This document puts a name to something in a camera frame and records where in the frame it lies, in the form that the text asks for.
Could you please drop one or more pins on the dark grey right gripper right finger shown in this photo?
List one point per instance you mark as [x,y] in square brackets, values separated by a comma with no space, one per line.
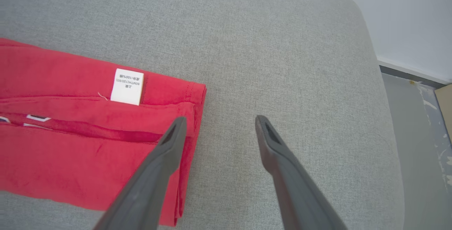
[296,191]

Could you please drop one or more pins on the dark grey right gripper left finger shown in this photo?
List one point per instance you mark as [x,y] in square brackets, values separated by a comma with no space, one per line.
[152,184]

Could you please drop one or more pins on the red shirt with white sleeves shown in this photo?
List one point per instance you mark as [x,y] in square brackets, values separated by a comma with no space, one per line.
[53,159]

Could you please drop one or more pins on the grey fabric sofa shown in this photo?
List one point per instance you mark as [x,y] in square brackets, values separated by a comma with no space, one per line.
[282,64]

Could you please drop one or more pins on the white and black baseboard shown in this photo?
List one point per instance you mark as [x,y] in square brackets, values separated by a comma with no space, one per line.
[409,70]

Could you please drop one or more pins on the tan cardboard sheet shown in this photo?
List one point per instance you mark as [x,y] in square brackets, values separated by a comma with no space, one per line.
[445,110]

